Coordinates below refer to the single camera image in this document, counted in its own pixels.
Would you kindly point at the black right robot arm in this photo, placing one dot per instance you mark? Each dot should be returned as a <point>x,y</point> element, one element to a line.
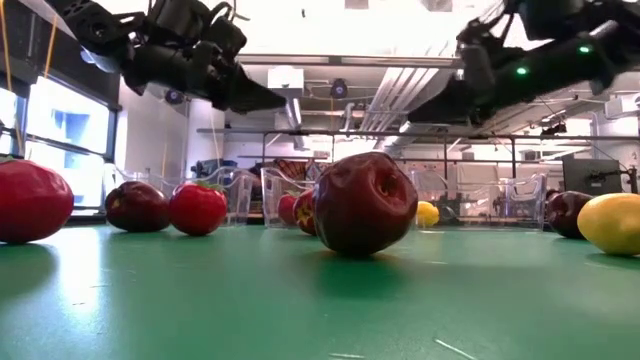
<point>600,52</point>

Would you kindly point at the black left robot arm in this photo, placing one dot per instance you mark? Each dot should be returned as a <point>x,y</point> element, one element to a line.
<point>100,30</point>

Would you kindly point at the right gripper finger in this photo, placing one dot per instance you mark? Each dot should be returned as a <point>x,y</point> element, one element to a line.
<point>460,107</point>

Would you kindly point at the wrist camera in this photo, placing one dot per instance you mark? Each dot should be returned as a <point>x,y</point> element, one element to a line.
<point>477,65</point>
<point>232,37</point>

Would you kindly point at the white round pillar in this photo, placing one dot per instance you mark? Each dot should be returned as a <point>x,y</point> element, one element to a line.
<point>205,135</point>

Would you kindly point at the dented dark red apple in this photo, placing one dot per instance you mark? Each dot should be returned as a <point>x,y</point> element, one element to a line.
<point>360,210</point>

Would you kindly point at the red and yellow apple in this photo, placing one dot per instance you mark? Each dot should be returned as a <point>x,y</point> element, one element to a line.
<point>304,215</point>

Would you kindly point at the black ceiling spotlight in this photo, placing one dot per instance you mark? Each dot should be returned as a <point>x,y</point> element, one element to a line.
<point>552,129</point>

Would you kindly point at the black room monitor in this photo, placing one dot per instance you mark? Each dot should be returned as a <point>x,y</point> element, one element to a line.
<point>590,175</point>

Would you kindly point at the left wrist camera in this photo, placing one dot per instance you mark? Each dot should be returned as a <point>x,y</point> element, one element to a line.
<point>232,37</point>

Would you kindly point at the clear plastic bin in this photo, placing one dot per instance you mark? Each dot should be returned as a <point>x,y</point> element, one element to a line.
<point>270,185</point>
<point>240,200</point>
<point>500,210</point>

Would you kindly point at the round black ceiling device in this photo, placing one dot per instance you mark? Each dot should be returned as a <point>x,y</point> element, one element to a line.
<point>339,88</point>
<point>174,96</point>

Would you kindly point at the bright window dark frame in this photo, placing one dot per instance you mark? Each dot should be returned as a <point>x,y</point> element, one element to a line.
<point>65,115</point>

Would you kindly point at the white air conditioner unit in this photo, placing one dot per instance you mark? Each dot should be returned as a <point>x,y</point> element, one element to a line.
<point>622,106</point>

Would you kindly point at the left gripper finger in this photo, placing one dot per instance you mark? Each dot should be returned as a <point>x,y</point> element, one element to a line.
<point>245,95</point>

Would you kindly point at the white ceiling light box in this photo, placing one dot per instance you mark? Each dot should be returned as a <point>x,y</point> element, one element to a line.
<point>285,78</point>

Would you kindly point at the green table mat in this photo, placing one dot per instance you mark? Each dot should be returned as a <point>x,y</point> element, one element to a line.
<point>250,310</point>

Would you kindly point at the red strawberry toy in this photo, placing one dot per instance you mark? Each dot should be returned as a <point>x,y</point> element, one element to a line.
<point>197,210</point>

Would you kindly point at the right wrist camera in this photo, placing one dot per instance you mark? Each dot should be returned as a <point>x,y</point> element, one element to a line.
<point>477,65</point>

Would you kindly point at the white ceiling ducts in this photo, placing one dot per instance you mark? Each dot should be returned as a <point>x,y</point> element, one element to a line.
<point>395,95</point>

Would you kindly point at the black pipe rack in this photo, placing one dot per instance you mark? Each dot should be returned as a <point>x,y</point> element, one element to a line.
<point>513,157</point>

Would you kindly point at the yellow lemon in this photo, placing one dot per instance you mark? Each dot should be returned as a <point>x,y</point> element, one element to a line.
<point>612,225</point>
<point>428,215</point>

